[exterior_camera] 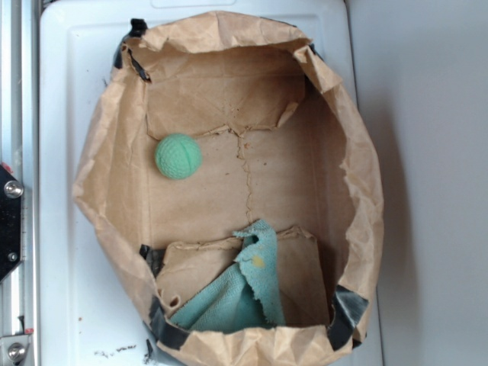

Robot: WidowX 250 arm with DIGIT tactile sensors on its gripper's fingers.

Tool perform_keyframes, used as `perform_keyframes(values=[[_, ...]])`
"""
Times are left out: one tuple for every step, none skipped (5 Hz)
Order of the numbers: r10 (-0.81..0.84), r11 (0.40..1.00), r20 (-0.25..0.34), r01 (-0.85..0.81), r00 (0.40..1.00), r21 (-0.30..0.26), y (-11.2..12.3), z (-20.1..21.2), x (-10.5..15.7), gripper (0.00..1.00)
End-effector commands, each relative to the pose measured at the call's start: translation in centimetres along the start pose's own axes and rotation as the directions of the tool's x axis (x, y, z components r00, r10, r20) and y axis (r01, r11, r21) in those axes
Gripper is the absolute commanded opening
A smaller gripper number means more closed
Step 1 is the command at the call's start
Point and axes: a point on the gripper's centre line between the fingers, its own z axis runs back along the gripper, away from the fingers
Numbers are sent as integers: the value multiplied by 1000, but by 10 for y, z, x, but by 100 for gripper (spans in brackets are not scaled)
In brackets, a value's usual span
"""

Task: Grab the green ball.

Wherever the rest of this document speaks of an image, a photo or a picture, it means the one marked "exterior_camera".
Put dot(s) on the green textured ball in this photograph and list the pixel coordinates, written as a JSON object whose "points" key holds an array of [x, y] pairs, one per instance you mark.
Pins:
{"points": [[178, 156]]}

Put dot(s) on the brown paper bag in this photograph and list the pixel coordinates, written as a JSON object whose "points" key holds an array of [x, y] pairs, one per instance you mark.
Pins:
{"points": [[281, 141]]}

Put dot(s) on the teal microfiber cloth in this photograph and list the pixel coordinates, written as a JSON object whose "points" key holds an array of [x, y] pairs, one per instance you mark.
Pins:
{"points": [[245, 295]]}

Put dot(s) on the black metal bracket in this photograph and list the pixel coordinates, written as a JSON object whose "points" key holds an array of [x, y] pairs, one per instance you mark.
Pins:
{"points": [[10, 222]]}

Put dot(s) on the aluminium frame rail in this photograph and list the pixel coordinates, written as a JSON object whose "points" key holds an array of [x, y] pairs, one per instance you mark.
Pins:
{"points": [[20, 22]]}

